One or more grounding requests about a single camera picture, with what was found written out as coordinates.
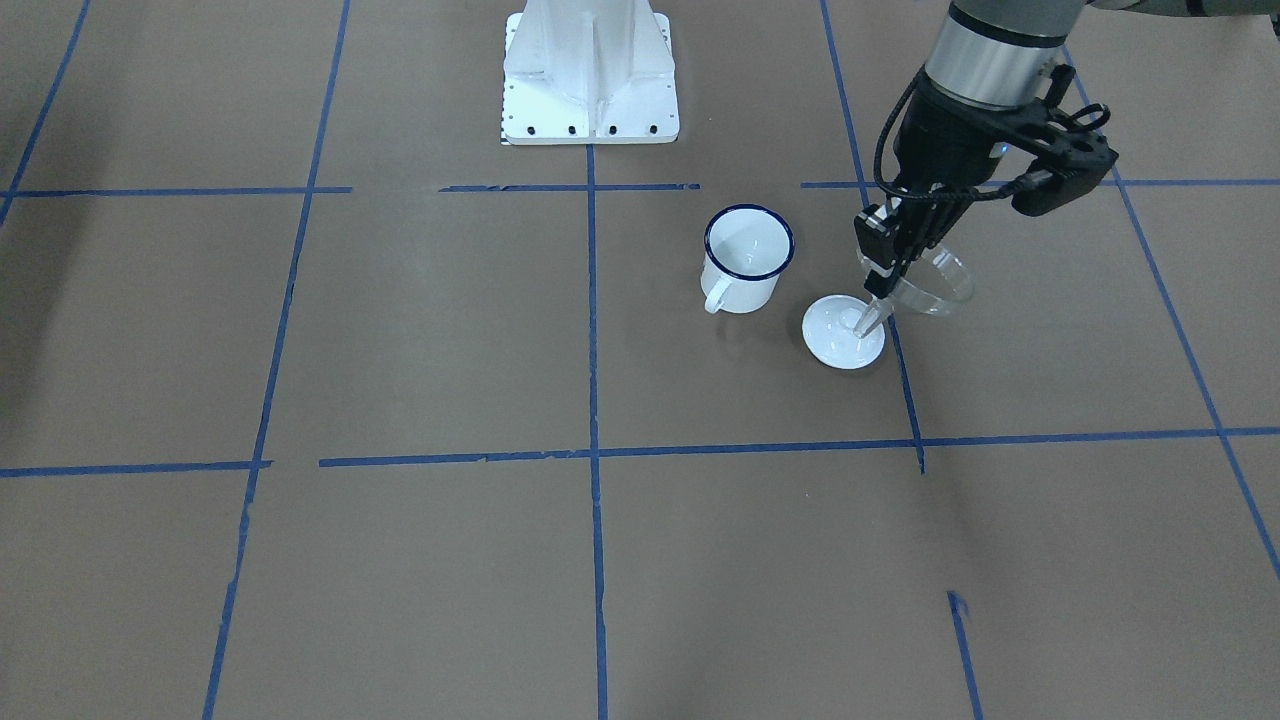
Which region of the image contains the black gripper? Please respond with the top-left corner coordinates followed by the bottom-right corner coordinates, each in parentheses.
top-left (854, 88), bottom-right (1012, 297)

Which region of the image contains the clear glass funnel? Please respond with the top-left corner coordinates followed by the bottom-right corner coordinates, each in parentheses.
top-left (851, 243), bottom-right (977, 338)

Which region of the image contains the white cup lid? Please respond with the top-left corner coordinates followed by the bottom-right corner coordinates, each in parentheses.
top-left (801, 295), bottom-right (886, 370)

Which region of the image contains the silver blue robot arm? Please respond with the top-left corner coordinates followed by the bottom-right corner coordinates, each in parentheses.
top-left (854, 1), bottom-right (1119, 300)

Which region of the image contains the white enamel cup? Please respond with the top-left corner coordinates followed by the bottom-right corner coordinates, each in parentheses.
top-left (700, 202), bottom-right (796, 314)

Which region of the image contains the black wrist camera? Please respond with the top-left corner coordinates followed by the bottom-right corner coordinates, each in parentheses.
top-left (1009, 101), bottom-right (1119, 217)

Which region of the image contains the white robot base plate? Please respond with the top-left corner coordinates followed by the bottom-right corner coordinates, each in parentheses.
top-left (500, 1), bottom-right (681, 146)

